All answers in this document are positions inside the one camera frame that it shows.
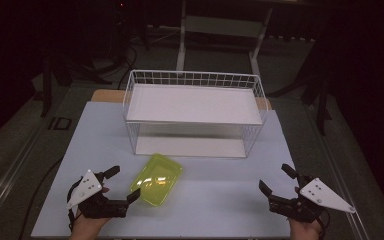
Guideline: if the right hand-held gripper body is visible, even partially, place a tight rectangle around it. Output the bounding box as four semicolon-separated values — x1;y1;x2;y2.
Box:
268;175;357;224

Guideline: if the white metal stand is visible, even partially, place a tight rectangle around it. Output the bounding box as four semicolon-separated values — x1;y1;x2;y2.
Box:
175;0;274;78

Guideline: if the black cable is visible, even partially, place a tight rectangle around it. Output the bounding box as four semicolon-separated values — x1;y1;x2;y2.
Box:
19;157;64;240
316;209;332;240
117;43;139;90

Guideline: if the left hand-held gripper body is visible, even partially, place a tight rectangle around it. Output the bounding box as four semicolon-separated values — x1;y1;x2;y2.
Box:
66;169;129;220

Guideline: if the black floor bracket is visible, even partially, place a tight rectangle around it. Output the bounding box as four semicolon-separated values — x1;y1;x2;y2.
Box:
48;116;73;131

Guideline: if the metal floor rail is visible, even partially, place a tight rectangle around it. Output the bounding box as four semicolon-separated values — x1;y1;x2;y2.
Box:
0;129;48;221

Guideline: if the black stand leg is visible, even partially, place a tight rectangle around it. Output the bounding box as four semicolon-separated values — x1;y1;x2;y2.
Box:
315;76;332;136

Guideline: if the person's right hand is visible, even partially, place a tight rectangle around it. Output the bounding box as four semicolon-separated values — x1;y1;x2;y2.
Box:
288;186;324;240

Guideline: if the white wire shelf rack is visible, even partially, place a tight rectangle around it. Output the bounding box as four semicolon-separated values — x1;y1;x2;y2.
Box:
122;69;270;159

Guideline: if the person's left hand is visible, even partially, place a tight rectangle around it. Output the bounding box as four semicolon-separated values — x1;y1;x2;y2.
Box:
69;186;112;240

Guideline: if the yellow-green plastic tray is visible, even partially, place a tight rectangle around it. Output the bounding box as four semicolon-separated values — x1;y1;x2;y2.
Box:
129;152;184;207

